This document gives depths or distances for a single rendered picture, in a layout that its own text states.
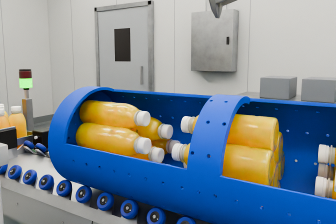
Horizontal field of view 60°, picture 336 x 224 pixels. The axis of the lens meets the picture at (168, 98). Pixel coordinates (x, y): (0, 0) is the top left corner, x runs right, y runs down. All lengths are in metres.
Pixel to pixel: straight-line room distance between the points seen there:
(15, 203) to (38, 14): 5.67
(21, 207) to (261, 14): 3.58
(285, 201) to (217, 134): 0.16
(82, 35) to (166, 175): 5.34
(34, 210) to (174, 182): 0.51
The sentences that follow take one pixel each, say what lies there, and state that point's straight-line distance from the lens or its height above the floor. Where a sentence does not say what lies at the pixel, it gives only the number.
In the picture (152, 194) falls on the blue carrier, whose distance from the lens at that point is 0.65.
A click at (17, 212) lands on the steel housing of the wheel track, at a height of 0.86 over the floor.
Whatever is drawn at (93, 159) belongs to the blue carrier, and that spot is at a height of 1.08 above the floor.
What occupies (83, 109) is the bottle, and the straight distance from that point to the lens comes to 0.85.
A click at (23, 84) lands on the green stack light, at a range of 1.73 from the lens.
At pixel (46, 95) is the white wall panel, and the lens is 6.54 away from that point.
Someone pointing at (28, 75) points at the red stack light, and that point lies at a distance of 1.73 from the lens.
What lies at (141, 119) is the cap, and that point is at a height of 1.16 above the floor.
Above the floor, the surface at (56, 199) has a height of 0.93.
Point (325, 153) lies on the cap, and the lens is 0.68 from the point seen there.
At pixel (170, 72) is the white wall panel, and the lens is 4.57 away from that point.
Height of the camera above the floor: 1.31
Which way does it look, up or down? 8 degrees down
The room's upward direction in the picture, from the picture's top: straight up
